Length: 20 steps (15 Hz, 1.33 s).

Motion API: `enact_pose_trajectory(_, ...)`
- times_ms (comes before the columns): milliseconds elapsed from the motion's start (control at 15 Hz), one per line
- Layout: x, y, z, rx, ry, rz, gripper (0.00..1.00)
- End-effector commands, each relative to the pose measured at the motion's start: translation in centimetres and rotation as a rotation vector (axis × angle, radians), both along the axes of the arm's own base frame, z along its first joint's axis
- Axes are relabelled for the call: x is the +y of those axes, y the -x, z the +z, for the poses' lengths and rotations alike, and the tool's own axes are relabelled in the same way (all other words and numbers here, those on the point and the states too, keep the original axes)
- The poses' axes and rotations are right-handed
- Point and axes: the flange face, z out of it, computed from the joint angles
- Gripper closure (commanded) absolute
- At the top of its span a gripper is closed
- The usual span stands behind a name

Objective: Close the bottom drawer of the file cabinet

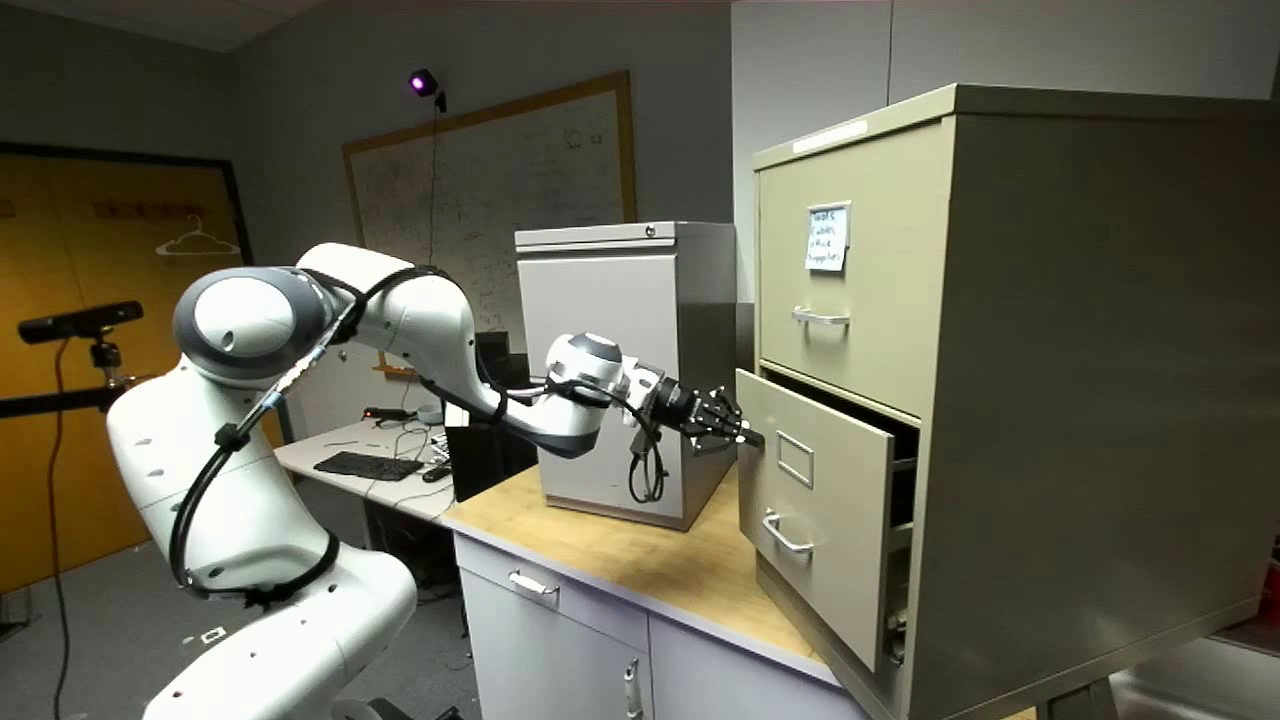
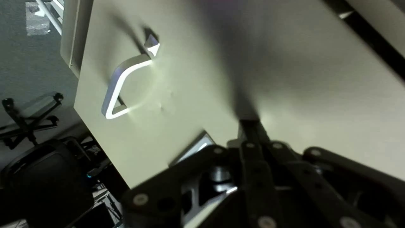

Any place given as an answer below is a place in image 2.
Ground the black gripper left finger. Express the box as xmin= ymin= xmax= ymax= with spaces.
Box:
xmin=121 ymin=121 xmax=284 ymax=228

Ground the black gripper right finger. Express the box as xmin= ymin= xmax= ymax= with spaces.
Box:
xmin=251 ymin=121 xmax=405 ymax=228

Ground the silver drawer label holder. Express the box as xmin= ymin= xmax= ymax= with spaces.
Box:
xmin=170 ymin=131 xmax=218 ymax=168

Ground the beige metal file cabinet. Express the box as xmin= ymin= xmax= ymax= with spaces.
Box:
xmin=60 ymin=0 xmax=405 ymax=80

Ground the black office chair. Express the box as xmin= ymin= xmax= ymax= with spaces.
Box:
xmin=0 ymin=92 xmax=112 ymax=228

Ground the silver bottom drawer handle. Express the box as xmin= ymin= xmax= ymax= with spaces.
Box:
xmin=101 ymin=28 xmax=163 ymax=122

